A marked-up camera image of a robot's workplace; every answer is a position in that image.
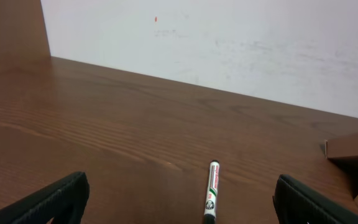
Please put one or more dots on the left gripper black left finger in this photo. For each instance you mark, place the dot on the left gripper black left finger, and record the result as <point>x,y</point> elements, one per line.
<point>63,201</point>

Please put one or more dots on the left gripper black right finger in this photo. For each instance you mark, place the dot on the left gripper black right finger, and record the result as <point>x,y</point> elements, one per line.
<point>295,202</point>

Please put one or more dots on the black cap whiteboard marker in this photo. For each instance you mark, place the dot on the black cap whiteboard marker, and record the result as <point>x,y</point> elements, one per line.
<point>209,216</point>

